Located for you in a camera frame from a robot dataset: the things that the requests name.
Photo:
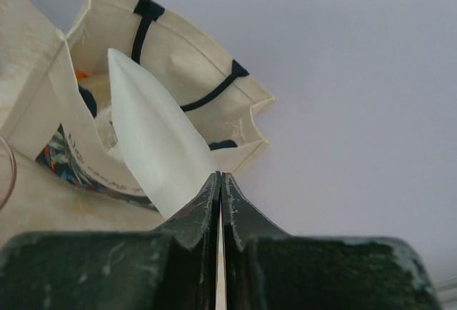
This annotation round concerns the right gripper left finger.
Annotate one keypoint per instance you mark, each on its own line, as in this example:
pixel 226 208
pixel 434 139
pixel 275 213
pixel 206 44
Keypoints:
pixel 173 266

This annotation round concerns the white paper coffee filter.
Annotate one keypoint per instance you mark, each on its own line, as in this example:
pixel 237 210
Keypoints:
pixel 168 158

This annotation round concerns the pink glass dripper cone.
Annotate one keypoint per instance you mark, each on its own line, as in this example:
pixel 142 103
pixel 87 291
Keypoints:
pixel 8 172

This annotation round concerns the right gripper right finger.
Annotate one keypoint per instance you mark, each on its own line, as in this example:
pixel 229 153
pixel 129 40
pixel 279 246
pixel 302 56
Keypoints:
pixel 267 268

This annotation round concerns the cream canvas tote bag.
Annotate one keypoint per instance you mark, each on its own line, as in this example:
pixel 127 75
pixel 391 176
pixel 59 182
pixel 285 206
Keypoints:
pixel 48 110

